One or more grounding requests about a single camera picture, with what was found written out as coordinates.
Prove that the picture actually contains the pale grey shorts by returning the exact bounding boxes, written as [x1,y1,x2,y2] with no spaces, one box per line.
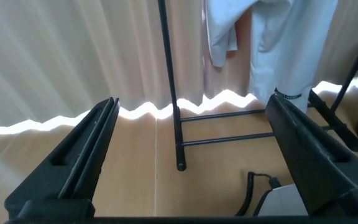
[204,0,339,113]

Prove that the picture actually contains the beige curtain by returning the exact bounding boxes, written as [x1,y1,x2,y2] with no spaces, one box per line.
[0,0,358,131]

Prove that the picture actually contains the black cable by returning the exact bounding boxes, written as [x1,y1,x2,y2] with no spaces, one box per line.
[235,170,282,217]

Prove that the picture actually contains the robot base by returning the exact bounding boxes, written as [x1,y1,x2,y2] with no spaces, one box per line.
[257,183,310,217]

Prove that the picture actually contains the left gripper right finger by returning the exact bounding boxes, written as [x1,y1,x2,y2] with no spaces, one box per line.
[265,94,358,217]

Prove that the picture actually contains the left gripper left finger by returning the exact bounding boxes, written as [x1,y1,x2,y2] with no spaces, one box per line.
[4,97,121,218]

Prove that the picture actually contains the black clothes rack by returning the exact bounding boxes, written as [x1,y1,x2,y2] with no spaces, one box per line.
[157,0,358,172]

